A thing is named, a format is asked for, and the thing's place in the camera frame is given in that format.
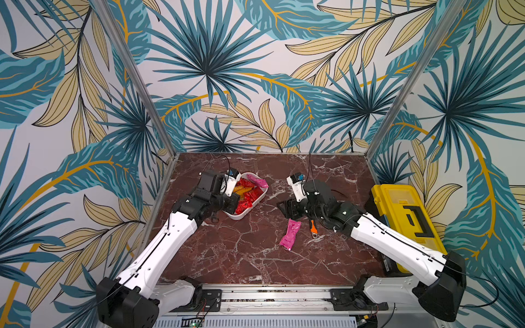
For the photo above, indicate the pink tea bag packet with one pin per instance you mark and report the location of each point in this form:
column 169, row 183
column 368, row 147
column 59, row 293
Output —
column 289, row 238

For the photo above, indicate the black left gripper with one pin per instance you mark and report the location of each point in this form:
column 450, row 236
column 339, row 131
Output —
column 234, row 199

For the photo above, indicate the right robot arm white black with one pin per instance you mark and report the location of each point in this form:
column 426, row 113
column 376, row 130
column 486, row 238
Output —
column 437, row 281

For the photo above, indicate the adjustable wrench orange handle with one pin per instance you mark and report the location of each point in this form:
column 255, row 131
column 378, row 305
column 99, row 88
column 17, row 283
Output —
column 313, row 229

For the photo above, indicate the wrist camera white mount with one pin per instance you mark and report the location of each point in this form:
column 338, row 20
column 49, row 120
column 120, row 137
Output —
column 232, row 178
column 296, row 182

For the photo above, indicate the red tea bags in box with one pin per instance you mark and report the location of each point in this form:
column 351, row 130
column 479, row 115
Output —
column 247, row 200

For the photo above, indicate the aluminium front rail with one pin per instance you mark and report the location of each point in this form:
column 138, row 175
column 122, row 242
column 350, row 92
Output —
column 288, row 299

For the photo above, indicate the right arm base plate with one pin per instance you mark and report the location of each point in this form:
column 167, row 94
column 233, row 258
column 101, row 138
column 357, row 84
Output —
column 349, row 299

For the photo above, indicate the yellow orange tea bag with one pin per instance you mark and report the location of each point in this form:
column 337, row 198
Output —
column 241, row 190

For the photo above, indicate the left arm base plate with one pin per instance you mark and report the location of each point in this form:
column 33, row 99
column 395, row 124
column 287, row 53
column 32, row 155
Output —
column 203, row 300

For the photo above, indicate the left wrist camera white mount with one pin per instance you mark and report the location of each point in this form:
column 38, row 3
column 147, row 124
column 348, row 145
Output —
column 232, row 178

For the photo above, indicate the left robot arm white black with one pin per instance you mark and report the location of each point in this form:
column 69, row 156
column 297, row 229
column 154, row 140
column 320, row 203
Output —
column 134, row 299

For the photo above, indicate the white plastic storage box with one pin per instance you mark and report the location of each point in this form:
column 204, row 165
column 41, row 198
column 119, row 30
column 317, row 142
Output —
column 241, row 216

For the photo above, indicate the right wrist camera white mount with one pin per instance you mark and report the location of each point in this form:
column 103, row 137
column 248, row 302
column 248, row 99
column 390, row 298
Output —
column 296, row 182

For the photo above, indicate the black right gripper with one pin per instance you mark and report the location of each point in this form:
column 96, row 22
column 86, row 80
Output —
column 295, row 209

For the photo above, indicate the yellow black toolbox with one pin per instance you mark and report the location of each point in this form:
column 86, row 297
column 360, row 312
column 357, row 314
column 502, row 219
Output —
column 399, row 207

